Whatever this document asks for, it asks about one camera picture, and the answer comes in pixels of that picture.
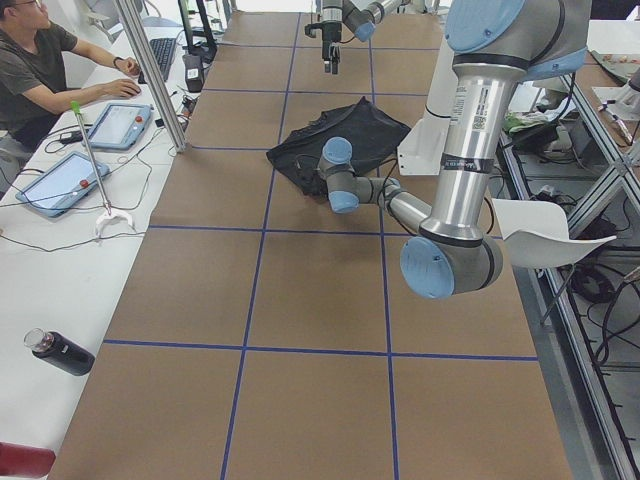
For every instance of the black box on table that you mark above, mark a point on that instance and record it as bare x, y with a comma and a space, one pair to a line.
194, 73

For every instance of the aluminium frame post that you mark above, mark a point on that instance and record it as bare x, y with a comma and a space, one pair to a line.
140, 45

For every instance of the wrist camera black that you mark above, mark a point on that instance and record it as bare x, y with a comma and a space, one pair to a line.
311, 29

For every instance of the far teach pendant tablet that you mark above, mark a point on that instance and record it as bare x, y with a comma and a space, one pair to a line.
119, 126

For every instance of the near teach pendant tablet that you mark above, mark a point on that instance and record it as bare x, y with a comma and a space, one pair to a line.
61, 187

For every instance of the red bottle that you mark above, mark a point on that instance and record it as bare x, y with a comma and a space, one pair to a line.
25, 461

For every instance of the seated person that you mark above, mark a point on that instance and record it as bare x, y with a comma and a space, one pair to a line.
34, 91

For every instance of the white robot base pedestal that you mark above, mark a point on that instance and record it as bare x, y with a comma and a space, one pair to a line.
419, 154

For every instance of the white plastic chair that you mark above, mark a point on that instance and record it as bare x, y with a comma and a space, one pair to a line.
536, 235

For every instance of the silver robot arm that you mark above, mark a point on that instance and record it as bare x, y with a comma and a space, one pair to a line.
496, 45
332, 15

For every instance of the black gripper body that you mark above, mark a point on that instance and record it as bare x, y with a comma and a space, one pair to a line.
331, 33

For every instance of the black water bottle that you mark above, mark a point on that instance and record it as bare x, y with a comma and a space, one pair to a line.
57, 350

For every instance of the teach pendant tablet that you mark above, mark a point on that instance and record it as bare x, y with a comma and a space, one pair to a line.
119, 126
61, 187

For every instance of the reacher grabber stick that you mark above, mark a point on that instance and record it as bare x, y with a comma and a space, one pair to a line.
110, 214

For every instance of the black keyboard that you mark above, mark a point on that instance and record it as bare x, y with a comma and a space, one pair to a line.
163, 50

